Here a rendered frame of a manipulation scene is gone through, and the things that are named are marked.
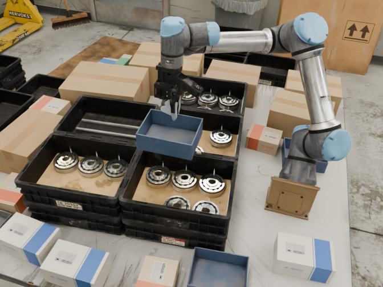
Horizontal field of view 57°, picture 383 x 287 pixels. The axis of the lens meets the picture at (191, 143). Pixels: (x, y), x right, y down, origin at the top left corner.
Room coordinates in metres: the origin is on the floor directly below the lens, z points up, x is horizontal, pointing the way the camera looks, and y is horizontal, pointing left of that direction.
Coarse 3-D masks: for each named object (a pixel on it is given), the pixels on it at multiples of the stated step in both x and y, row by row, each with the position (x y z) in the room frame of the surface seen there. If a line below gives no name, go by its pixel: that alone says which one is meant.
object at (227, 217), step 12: (204, 156) 1.04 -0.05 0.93; (132, 168) 0.96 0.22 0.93; (120, 192) 0.84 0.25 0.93; (120, 204) 0.80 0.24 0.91; (132, 204) 0.79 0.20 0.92; (144, 204) 0.79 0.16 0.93; (156, 204) 0.79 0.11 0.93; (228, 204) 0.80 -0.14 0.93; (192, 216) 0.76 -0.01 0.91; (204, 216) 0.75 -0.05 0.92; (216, 216) 0.75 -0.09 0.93; (228, 216) 0.75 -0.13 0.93
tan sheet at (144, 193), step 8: (144, 176) 1.02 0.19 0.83; (200, 176) 1.03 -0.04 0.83; (144, 184) 0.97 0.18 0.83; (136, 192) 0.92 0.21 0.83; (144, 192) 0.93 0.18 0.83; (152, 192) 0.93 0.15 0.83; (160, 192) 0.93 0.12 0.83; (168, 192) 0.93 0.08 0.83; (176, 192) 0.93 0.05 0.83; (192, 192) 0.94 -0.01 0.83; (200, 192) 0.94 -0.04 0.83; (224, 192) 0.94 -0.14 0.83; (144, 200) 0.89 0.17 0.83; (152, 200) 0.89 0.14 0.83; (160, 200) 0.89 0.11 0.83; (192, 200) 0.89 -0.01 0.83; (200, 200) 0.90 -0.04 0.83; (208, 200) 0.90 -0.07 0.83; (216, 200) 0.90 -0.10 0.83; (224, 200) 0.90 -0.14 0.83; (224, 208) 0.86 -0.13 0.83
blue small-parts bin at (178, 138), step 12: (144, 120) 1.00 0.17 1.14; (156, 120) 1.06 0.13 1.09; (168, 120) 1.05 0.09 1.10; (180, 120) 1.04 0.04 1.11; (192, 120) 1.03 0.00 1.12; (144, 132) 0.99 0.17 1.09; (156, 132) 1.01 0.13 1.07; (168, 132) 1.01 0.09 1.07; (180, 132) 1.02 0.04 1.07; (192, 132) 1.02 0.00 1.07; (144, 144) 0.92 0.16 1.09; (156, 144) 0.91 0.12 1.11; (168, 144) 0.89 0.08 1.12; (180, 144) 0.88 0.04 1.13; (192, 144) 0.88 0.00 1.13; (180, 156) 0.88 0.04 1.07; (192, 156) 0.88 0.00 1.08
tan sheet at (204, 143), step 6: (204, 132) 1.32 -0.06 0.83; (210, 132) 1.32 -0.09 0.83; (204, 138) 1.27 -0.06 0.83; (234, 138) 1.28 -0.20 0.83; (198, 144) 1.23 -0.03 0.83; (204, 144) 1.23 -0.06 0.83; (210, 144) 1.23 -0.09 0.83; (234, 144) 1.24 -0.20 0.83; (204, 150) 1.19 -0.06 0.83; (210, 150) 1.19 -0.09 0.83; (216, 150) 1.19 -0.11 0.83; (222, 150) 1.19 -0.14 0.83; (228, 150) 1.19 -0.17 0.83; (234, 150) 1.19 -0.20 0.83
